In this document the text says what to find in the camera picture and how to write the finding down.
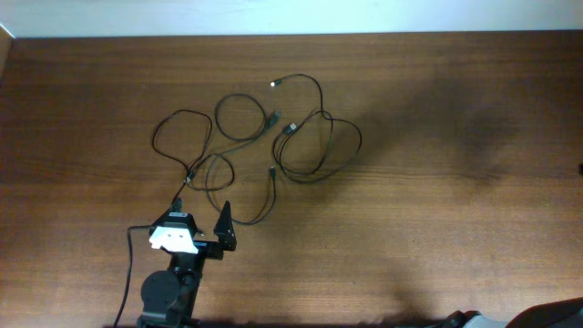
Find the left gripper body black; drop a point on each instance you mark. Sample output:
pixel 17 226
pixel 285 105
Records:
pixel 207 250

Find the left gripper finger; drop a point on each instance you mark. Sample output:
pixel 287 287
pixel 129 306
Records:
pixel 176 205
pixel 224 230

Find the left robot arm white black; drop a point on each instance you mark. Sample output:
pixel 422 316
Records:
pixel 169 295

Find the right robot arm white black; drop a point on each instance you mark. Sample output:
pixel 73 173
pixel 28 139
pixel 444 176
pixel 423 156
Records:
pixel 562 314

